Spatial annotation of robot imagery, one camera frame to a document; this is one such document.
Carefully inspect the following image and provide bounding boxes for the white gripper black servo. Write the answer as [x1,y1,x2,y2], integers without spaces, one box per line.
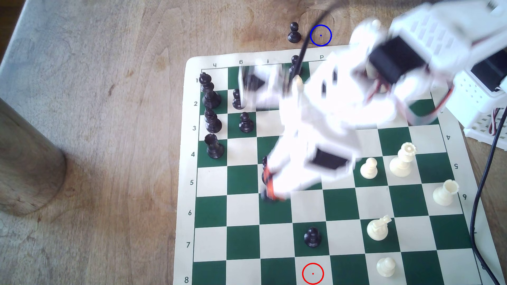
[262,131,362,202]

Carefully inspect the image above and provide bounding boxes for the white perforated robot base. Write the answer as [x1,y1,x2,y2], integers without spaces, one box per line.
[452,51,507,151]

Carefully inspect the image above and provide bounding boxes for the green and white chess mat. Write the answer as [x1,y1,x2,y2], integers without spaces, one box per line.
[173,44,495,285]

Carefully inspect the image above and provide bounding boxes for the black chess bishop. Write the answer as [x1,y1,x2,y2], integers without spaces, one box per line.
[204,108,223,134]

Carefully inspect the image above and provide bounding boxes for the white chess knight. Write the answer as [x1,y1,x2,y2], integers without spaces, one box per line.
[367,215,393,241]

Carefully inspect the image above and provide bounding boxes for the black chess king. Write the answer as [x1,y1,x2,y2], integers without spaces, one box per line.
[199,72,215,92]

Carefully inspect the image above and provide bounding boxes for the white chess queen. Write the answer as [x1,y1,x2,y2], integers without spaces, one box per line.
[389,142,417,178]

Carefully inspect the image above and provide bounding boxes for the white chess rook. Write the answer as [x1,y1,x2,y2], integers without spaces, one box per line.
[433,179,459,207]

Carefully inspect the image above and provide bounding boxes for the thin black camera cable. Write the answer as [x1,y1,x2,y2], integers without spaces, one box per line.
[290,0,344,82]

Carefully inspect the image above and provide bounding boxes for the thick black cable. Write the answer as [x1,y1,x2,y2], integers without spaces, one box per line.
[470,117,507,285]

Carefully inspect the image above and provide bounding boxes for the red and black servo wires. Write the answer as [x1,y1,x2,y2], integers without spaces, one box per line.
[489,107,507,138]

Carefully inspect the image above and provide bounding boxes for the round wooden post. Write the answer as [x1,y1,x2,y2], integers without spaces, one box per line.
[0,98,67,217]

